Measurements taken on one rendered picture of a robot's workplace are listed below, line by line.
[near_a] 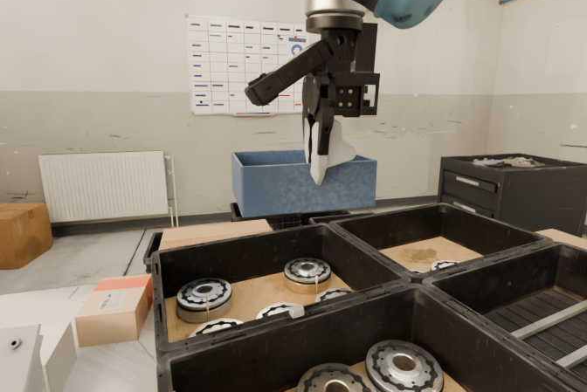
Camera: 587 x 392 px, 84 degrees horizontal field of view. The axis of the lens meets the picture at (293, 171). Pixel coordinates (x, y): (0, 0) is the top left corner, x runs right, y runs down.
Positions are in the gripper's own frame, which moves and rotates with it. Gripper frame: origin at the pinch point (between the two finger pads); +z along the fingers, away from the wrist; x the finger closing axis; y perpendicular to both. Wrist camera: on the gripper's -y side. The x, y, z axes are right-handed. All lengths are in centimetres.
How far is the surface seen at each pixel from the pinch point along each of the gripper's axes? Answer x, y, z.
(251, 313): 9.9, -8.0, 29.7
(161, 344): -6.7, -20.7, 18.4
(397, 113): 295, 192, 24
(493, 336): -15.2, 19.7, 17.8
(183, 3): 298, -34, -76
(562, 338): -9, 42, 28
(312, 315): -5.5, -1.1, 18.8
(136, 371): 15, -30, 43
